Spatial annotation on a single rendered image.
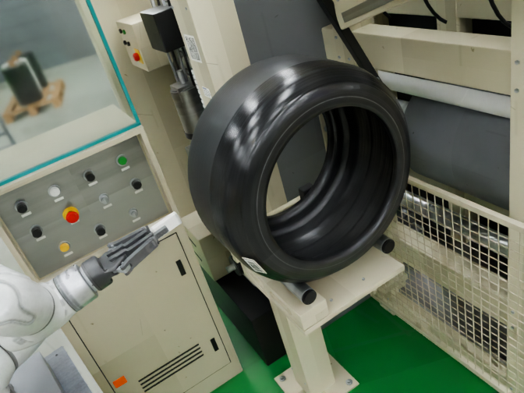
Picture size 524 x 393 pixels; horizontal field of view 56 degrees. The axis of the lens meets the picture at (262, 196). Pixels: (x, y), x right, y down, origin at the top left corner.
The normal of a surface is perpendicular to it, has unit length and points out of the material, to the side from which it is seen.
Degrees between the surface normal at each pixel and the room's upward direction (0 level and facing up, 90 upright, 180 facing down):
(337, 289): 0
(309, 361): 90
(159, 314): 90
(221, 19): 90
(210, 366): 90
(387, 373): 0
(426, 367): 0
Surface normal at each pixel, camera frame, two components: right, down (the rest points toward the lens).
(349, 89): 0.50, 0.16
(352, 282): -0.25, -0.83
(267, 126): -0.14, -0.13
